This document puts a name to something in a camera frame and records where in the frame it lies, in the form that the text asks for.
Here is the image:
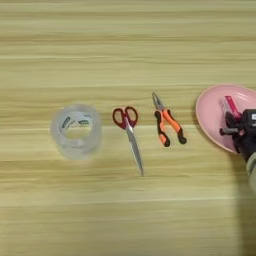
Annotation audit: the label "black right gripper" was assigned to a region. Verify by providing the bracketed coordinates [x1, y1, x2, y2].
[219, 111, 256, 163]

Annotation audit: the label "small red box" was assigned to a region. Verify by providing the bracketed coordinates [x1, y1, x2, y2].
[219, 95, 243, 120]

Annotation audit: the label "orange black pliers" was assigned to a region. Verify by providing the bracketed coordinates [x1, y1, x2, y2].
[151, 91, 188, 148]

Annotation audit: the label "clear tape roll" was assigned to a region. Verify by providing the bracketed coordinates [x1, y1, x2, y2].
[50, 103, 103, 160]

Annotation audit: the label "small black box white label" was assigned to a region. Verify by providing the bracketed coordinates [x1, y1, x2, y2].
[241, 108, 256, 133]

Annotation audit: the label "pink round plate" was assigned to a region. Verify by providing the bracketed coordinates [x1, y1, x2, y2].
[195, 83, 256, 155]

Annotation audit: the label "red handled scissors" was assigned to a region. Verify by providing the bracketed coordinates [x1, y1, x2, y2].
[111, 105, 145, 178]

